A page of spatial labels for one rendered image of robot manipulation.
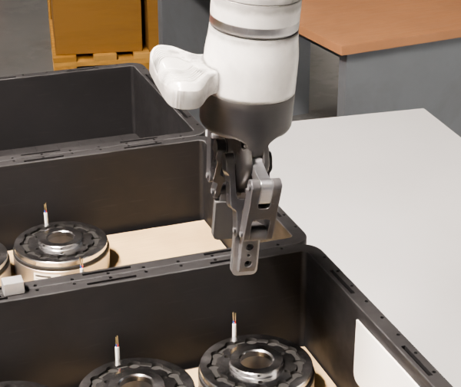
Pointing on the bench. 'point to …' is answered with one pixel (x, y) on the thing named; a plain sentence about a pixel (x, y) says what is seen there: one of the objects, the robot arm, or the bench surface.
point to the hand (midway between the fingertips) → (234, 239)
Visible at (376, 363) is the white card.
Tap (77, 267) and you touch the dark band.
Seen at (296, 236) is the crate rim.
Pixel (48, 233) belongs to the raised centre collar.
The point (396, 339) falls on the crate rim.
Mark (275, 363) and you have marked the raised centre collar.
